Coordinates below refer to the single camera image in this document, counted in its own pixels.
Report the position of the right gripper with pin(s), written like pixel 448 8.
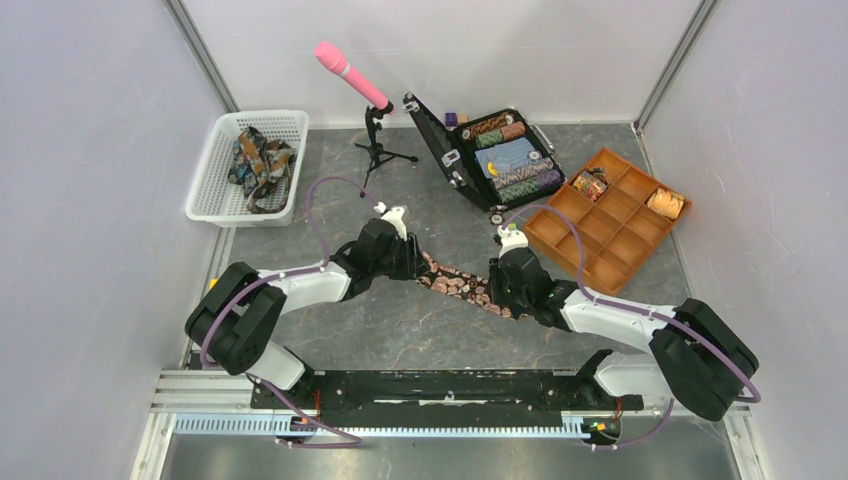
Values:
pixel 495 274

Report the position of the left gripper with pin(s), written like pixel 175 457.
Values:
pixel 413 266

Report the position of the black floral tie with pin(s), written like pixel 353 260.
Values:
pixel 468 287

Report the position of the orange compartment tray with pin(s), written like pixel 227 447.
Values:
pixel 607 241

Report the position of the white plastic basket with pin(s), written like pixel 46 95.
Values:
pixel 214 199

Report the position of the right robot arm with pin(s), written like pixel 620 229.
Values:
pixel 685 352

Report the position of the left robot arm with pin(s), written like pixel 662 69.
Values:
pixel 234 322

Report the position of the loose poker chip stack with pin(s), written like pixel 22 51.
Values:
pixel 497 215

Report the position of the black tripod stand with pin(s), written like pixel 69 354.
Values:
pixel 378 155

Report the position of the black poker chip case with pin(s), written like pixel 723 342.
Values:
pixel 498 162

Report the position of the rolled dark patterned tie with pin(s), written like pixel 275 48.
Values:
pixel 591 183

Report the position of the dark blue patterned tie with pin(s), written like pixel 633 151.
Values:
pixel 264 169

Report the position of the rolled tan patterned tie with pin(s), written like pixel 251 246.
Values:
pixel 666 203

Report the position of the pink microphone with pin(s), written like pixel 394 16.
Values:
pixel 333 60

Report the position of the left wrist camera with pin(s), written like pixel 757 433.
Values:
pixel 394 216

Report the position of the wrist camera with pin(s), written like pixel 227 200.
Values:
pixel 394 216
pixel 509 240

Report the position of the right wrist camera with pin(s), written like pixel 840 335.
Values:
pixel 509 240

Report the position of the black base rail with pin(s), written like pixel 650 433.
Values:
pixel 453 398

